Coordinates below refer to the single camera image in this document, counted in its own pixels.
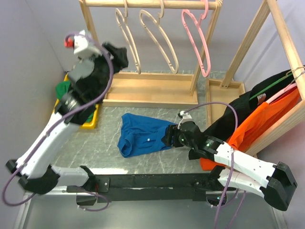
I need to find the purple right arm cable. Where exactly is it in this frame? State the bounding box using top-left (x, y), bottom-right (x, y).
top-left (183, 102), bottom-right (246, 229)

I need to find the orange hanging garment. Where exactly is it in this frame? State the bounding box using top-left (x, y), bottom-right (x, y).
top-left (199, 87), bottom-right (301, 171)

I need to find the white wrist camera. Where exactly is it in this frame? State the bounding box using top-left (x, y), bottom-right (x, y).
top-left (64, 30), bottom-right (102, 59)
top-left (178, 111), bottom-right (193, 127)

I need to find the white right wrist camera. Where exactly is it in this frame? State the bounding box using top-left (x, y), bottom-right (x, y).
top-left (178, 111), bottom-right (193, 127)

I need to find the blue tank top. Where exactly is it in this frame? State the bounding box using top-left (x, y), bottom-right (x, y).
top-left (117, 113), bottom-right (175, 158)

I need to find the yellow plastic tray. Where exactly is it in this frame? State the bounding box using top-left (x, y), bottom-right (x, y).
top-left (53, 74), bottom-right (100, 130)

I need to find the black hanging garment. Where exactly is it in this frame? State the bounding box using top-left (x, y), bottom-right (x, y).
top-left (203, 70), bottom-right (300, 152)

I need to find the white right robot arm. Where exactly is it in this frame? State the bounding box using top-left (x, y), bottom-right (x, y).
top-left (162, 121), bottom-right (297, 211)

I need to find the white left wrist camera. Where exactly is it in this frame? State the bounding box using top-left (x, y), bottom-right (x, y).
top-left (64, 30), bottom-right (102, 59)

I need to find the pink plastic hanger on rack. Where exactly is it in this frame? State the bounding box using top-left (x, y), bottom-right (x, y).
top-left (182, 0), bottom-right (213, 78)

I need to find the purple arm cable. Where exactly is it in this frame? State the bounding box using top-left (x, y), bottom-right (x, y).
top-left (183, 102), bottom-right (246, 229)
top-left (1, 32), bottom-right (114, 212)

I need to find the wooden clothes rack right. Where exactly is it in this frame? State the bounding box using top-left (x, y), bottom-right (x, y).
top-left (206, 0), bottom-right (305, 156)

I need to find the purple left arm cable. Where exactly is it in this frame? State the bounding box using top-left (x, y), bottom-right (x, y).
top-left (1, 32), bottom-right (114, 212)

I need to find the pink hanger on right rack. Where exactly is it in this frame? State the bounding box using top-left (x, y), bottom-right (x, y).
top-left (266, 83), bottom-right (297, 104)

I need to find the wooden clothes rack centre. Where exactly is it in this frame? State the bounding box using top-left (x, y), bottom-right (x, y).
top-left (80, 0), bottom-right (223, 108)

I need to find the green hanger on right rack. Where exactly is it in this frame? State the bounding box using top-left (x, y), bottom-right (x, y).
top-left (249, 70), bottom-right (294, 101)

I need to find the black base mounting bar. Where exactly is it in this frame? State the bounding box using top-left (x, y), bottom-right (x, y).
top-left (66, 173), bottom-right (236, 206)

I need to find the beige wooden hanger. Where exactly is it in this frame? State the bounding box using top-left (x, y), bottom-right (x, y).
top-left (115, 0), bottom-right (142, 74)
top-left (139, 0), bottom-right (179, 74)

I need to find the wooden clothes rack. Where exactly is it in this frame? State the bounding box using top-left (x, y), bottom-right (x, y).
top-left (80, 0), bottom-right (223, 108)
top-left (206, 0), bottom-right (305, 156)

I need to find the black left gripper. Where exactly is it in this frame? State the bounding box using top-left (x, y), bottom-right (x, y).
top-left (80, 41), bottom-right (129, 100)

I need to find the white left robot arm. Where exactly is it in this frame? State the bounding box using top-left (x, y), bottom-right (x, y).
top-left (6, 42), bottom-right (129, 195)

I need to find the green garment in tray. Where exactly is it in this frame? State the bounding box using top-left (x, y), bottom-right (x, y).
top-left (54, 82), bottom-right (96, 125)

